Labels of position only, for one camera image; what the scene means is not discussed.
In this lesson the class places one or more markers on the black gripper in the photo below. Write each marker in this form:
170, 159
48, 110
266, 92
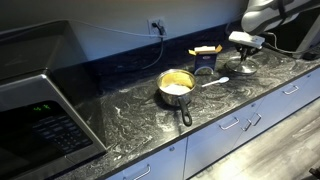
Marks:
245, 49

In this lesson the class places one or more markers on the round glass pot lid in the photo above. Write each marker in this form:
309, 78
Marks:
241, 68

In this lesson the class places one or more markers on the white plastic spoon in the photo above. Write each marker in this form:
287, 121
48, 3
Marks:
218, 81

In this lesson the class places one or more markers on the blue Barilla orzo box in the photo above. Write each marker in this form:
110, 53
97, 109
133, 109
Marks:
205, 63

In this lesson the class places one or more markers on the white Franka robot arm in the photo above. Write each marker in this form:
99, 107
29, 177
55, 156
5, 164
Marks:
266, 13

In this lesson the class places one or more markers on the white cabinet front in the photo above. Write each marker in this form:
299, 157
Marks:
160, 163
206, 146
283, 103

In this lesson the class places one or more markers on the grey slanted panel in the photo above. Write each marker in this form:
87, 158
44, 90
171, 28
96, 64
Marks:
310, 36

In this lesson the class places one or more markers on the round cabinet lock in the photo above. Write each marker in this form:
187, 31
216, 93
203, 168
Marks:
171, 148

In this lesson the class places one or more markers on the black floor object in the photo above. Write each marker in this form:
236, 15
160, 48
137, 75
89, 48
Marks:
315, 174

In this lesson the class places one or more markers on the black microwave oven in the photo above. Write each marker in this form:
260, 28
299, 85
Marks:
23, 96

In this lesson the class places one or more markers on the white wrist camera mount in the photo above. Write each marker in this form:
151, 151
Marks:
246, 39

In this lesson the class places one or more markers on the white wall outlet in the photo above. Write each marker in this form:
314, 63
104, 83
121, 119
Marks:
149, 24

